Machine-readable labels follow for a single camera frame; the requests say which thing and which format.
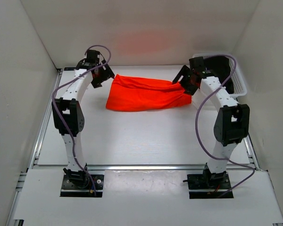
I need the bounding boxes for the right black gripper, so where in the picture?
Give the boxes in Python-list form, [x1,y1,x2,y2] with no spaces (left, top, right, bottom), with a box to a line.
[173,65,199,96]

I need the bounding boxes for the orange shorts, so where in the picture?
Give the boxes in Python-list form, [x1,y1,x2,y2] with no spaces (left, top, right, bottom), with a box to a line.
[106,74,192,112]

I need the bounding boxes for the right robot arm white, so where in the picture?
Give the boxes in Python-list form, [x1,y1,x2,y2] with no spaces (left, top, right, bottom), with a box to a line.
[172,55,250,188]

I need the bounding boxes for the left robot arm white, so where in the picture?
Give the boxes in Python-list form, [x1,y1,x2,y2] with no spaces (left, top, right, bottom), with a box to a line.
[51,47,115,191]

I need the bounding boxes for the black folded shorts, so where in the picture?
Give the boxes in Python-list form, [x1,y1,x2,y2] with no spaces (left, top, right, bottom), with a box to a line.
[201,56,231,83]

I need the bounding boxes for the white plastic basket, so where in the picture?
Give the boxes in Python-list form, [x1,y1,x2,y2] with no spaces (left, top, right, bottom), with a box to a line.
[192,52,247,98]

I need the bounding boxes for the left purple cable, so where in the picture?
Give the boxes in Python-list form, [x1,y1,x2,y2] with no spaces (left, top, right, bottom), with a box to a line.
[51,44,113,196]

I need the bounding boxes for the aluminium frame left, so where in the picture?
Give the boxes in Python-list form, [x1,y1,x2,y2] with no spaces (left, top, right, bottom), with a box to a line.
[4,68,63,226]

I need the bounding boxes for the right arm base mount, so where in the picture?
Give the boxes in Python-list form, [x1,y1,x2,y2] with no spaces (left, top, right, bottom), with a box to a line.
[183,165,234,199]

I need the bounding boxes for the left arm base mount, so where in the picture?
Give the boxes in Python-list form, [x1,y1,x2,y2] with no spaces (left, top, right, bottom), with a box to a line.
[60,168,104,198]

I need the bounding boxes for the aluminium rail front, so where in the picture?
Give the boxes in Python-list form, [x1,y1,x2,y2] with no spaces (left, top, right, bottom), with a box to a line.
[33,164,250,171]

